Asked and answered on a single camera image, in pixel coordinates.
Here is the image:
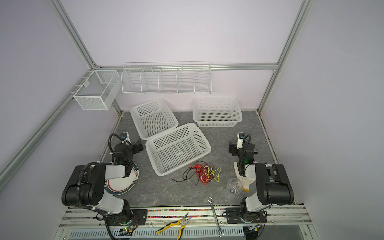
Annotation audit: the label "yellow cable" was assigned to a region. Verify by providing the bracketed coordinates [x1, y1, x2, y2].
[203, 165, 222, 184]

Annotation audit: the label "black cable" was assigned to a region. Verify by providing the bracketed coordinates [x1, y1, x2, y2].
[170, 160, 211, 187]

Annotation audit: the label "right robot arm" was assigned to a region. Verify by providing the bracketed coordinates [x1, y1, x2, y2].
[226, 133, 294, 225]

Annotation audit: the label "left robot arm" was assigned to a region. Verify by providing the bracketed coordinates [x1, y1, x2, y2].
[61, 132, 144, 226]

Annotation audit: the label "white basket centre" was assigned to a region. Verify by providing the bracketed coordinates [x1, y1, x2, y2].
[146, 123, 212, 177]

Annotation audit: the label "white basket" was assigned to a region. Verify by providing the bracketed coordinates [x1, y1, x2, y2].
[146, 123, 212, 177]
[130, 98, 179, 141]
[193, 97, 243, 128]

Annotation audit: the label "white basket back left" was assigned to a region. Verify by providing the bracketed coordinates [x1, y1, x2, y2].
[130, 98, 179, 141]

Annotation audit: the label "white work glove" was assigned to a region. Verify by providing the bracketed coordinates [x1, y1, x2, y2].
[233, 162, 254, 192]

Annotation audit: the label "clear plastic cup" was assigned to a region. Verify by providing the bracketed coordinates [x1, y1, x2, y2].
[227, 178, 243, 195]

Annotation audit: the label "round plate green rim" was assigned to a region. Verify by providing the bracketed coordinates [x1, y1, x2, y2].
[104, 163, 140, 196]

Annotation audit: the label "white basket back right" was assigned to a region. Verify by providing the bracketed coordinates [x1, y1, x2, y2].
[193, 97, 243, 128]

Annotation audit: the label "silver wrench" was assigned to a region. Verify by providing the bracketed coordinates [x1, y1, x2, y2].
[208, 197, 224, 238]

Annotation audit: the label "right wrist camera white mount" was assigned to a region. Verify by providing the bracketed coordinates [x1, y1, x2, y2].
[237, 132, 246, 149]

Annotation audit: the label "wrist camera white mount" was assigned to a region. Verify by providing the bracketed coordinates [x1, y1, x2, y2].
[120, 132, 132, 145]
[237, 132, 246, 149]

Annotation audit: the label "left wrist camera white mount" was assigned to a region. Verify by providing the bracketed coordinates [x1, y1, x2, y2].
[120, 132, 132, 145]

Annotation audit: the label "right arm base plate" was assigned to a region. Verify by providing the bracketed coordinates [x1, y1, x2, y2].
[223, 207, 267, 224]

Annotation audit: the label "white mesh wall box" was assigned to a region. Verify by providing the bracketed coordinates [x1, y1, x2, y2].
[74, 70, 122, 111]

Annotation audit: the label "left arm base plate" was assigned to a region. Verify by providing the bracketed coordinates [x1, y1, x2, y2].
[106, 209, 148, 226]

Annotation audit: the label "white wire wall rack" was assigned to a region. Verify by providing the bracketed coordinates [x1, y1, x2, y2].
[121, 62, 212, 94]

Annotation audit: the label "yellow handled pliers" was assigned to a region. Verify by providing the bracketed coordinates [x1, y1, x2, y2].
[156, 213, 192, 240]

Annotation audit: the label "aluminium frame rails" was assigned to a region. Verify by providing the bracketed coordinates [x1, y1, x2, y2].
[58, 205, 313, 230]

